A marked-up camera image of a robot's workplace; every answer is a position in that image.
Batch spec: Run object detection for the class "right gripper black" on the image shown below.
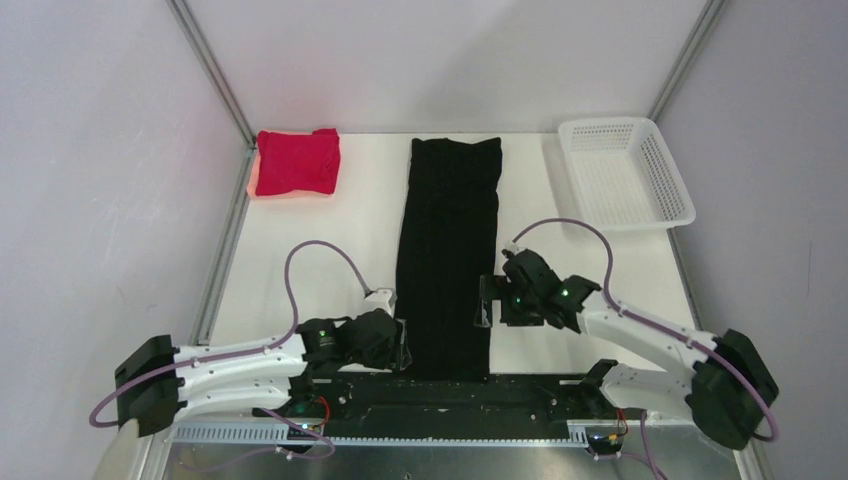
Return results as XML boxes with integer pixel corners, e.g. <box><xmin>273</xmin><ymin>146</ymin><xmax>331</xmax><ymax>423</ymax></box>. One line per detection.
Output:
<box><xmin>474</xmin><ymin>273</ymin><xmax>544</xmax><ymax>326</ymax></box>

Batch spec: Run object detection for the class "black t shirt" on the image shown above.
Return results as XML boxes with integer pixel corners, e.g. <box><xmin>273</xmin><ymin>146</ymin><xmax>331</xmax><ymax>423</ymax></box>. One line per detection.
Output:
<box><xmin>396</xmin><ymin>137</ymin><xmax>503</xmax><ymax>380</ymax></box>

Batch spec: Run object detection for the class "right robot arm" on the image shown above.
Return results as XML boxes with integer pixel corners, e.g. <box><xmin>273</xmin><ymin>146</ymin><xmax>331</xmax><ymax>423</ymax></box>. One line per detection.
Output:
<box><xmin>475</xmin><ymin>249</ymin><xmax>779</xmax><ymax>450</ymax></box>

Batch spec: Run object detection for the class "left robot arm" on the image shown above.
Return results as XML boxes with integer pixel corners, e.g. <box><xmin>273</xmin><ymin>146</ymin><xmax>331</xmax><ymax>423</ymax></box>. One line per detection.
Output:
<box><xmin>114</xmin><ymin>308</ymin><xmax>411</xmax><ymax>437</ymax></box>

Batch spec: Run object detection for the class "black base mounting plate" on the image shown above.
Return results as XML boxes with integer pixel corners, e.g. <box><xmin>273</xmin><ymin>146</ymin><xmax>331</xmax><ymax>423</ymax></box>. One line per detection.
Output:
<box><xmin>276</xmin><ymin>372</ymin><xmax>621</xmax><ymax>441</ymax></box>

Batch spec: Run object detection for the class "white plastic basket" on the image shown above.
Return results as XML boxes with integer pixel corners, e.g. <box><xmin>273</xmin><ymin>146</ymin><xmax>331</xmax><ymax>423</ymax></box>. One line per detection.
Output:
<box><xmin>557</xmin><ymin>116</ymin><xmax>696</xmax><ymax>232</ymax></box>

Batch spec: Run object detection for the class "folded red t shirt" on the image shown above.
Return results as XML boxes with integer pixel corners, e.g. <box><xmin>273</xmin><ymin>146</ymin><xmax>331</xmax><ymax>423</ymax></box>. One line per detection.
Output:
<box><xmin>257</xmin><ymin>128</ymin><xmax>341</xmax><ymax>196</ymax></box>

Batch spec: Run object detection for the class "folded peach t shirt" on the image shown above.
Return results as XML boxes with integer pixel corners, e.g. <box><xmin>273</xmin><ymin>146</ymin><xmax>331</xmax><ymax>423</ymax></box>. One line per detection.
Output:
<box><xmin>245</xmin><ymin>153</ymin><xmax>321</xmax><ymax>201</ymax></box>

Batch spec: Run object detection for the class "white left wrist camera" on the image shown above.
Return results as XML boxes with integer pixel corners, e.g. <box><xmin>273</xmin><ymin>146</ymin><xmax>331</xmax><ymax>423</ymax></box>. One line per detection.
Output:
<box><xmin>363</xmin><ymin>288</ymin><xmax>397</xmax><ymax>317</ymax></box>

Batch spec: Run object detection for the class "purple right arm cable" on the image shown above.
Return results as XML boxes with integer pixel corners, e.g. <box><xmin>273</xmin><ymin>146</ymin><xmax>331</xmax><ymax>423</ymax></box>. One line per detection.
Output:
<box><xmin>506</xmin><ymin>218</ymin><xmax>781</xmax><ymax>478</ymax></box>

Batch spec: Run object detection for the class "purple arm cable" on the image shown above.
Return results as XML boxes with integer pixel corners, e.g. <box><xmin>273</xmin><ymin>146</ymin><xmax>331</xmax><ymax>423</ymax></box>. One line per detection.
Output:
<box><xmin>89</xmin><ymin>239</ymin><xmax>376</xmax><ymax>462</ymax></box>
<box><xmin>506</xmin><ymin>218</ymin><xmax>781</xmax><ymax>478</ymax></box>

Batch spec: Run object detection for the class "aluminium front rail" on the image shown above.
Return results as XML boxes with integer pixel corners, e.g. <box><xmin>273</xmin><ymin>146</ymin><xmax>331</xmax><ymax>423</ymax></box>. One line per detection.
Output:
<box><xmin>139</xmin><ymin>377</ymin><xmax>757</xmax><ymax>480</ymax></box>

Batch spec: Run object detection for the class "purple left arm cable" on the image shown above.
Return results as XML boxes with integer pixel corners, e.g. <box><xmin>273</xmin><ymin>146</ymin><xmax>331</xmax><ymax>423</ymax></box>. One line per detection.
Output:
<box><xmin>89</xmin><ymin>239</ymin><xmax>376</xmax><ymax>462</ymax></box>

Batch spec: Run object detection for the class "aluminium frame post left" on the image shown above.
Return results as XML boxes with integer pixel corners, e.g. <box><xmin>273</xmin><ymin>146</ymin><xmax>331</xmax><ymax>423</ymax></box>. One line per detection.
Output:
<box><xmin>167</xmin><ymin>0</ymin><xmax>256</xmax><ymax>147</ymax></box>

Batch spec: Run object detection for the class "aluminium frame post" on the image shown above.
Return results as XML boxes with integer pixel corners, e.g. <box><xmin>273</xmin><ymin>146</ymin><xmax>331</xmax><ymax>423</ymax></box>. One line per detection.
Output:
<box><xmin>167</xmin><ymin>0</ymin><xmax>256</xmax><ymax>147</ymax></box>
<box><xmin>647</xmin><ymin>0</ymin><xmax>731</xmax><ymax>123</ymax></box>

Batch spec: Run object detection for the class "aluminium frame post right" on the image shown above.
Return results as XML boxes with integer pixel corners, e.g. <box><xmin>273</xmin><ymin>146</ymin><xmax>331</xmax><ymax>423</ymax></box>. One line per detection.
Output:
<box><xmin>647</xmin><ymin>0</ymin><xmax>731</xmax><ymax>123</ymax></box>

